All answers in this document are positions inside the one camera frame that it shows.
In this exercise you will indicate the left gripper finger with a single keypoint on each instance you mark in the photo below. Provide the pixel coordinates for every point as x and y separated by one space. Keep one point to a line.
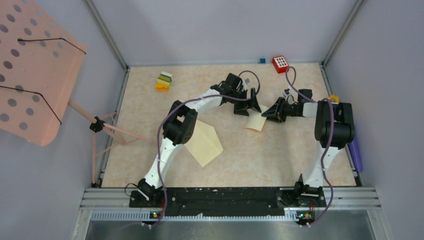
240 111
253 103

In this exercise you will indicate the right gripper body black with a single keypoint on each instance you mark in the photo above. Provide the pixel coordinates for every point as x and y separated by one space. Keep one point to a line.
285 110

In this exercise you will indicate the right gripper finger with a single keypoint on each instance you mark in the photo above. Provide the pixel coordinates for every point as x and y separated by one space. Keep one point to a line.
273 111
277 118

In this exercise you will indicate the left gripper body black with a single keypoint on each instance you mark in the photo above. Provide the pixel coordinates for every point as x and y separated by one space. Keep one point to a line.
241 102

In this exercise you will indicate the letter sheet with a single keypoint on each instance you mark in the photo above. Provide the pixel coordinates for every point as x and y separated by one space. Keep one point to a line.
255 121

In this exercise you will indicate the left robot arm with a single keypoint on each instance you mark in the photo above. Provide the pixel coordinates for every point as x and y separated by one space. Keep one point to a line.
178 127

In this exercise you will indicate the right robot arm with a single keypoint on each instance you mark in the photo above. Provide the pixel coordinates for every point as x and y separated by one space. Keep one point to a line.
334 129

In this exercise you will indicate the yellow envelope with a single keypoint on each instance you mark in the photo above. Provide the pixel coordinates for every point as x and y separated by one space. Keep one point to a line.
204 144

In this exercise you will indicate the red toy block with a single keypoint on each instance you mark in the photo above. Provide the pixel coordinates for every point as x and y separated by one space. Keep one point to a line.
280 64

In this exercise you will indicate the yellow green toy block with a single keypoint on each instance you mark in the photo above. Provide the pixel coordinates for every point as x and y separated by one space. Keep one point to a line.
334 99

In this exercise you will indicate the stacked colourful toy blocks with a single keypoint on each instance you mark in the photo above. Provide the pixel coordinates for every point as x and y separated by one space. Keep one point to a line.
163 82

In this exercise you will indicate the pink perforated music stand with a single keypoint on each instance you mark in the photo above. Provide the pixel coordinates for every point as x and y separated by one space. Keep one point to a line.
40 65

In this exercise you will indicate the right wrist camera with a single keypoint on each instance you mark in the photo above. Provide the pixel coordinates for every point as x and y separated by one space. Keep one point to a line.
288 96

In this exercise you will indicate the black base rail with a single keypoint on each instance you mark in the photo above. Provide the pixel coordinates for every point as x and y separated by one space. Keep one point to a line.
225 204

